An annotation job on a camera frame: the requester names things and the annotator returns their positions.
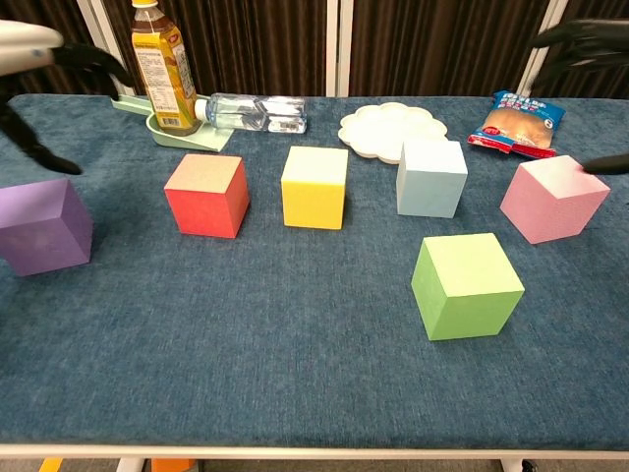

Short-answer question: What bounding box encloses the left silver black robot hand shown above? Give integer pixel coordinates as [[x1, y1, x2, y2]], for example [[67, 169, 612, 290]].
[[0, 19, 135, 176]]

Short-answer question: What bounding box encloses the blue fabric table cover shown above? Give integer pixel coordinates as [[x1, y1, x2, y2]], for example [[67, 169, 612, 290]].
[[0, 93, 629, 451]]

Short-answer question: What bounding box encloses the clear plastic water bottle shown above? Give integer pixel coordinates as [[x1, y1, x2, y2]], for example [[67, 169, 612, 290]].
[[194, 92, 309, 135]]

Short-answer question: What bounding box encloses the light blue foam cube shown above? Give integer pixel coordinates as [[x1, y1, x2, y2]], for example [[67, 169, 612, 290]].
[[395, 140, 469, 219]]

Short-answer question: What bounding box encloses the pink foam cube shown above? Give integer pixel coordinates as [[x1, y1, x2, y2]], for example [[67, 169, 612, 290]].
[[499, 154, 611, 246]]

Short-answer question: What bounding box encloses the white flower-shaped paint palette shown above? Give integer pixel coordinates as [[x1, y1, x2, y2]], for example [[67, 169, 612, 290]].
[[337, 101, 449, 165]]

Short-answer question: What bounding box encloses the dark folding screen panel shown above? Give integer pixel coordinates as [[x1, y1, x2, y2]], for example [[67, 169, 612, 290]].
[[337, 0, 571, 98], [0, 0, 137, 105], [518, 0, 629, 100], [90, 0, 340, 98]]

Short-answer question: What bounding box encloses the red foam cube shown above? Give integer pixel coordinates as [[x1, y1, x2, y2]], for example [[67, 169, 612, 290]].
[[163, 153, 252, 240]]

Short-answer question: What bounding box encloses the mint green cutting board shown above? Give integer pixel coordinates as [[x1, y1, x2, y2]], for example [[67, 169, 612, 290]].
[[110, 93, 235, 153]]

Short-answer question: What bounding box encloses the yellow foam cube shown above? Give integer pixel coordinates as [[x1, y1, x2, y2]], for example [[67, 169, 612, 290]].
[[280, 146, 350, 231]]

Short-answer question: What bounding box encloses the blue red snack bag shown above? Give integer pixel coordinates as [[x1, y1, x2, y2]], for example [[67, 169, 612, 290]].
[[466, 89, 567, 161]]

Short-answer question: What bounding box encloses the white table frame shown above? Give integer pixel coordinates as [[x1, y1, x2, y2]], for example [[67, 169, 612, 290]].
[[0, 443, 629, 472]]

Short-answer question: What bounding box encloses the orange object under table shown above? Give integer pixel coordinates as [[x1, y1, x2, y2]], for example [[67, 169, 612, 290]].
[[150, 457, 194, 472]]

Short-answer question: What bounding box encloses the green foam cube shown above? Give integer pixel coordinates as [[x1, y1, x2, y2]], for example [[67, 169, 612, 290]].
[[410, 232, 526, 342]]

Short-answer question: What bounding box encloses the purple foam cube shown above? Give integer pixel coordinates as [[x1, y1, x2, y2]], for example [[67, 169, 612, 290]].
[[0, 177, 94, 277]]

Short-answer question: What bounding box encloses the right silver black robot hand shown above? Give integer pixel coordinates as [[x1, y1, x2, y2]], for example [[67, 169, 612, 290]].
[[528, 19, 629, 176]]

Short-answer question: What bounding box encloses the tea bottle with yellow cap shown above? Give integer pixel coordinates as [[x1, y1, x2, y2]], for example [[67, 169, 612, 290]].
[[130, 0, 203, 138]]

